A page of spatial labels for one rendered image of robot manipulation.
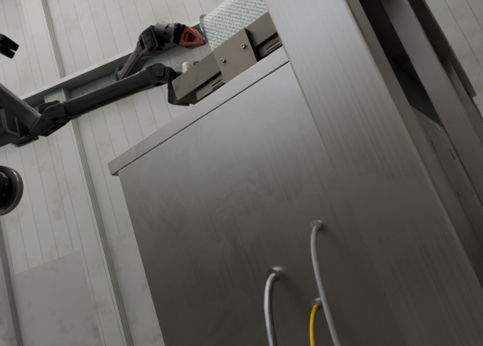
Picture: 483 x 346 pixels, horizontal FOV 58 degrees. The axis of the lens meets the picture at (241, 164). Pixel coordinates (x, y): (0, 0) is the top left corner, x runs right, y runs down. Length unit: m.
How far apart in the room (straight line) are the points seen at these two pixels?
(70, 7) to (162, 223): 6.34
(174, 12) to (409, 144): 6.27
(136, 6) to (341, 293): 6.19
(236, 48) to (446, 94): 0.55
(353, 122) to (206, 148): 0.74
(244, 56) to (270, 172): 0.30
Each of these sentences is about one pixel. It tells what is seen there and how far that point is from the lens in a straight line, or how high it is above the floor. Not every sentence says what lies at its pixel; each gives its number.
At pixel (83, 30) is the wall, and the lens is 7.01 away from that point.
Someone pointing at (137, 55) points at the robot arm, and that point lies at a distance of 1.73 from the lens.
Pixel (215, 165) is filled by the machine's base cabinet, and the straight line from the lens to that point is 1.02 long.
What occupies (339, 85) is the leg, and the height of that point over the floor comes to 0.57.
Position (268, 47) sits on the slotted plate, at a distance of 1.08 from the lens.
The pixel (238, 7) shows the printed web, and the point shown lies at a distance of 1.40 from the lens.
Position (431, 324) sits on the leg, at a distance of 0.32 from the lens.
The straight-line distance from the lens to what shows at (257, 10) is 1.36.
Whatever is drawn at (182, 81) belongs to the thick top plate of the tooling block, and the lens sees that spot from 1.19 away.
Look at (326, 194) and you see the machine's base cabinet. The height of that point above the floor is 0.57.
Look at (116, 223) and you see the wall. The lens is 5.88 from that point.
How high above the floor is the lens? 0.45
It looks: 15 degrees up
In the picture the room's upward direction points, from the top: 20 degrees counter-clockwise
